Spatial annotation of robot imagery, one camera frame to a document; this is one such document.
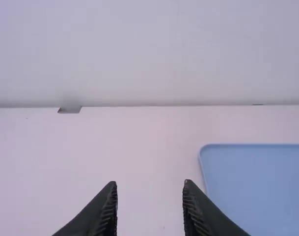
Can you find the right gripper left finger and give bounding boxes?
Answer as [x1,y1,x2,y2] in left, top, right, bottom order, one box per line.
[52,181,118,236]

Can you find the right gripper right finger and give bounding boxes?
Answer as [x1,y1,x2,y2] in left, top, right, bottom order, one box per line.
[182,178,250,236]

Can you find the blue mat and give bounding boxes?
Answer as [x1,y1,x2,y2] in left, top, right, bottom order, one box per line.
[198,144,299,236]

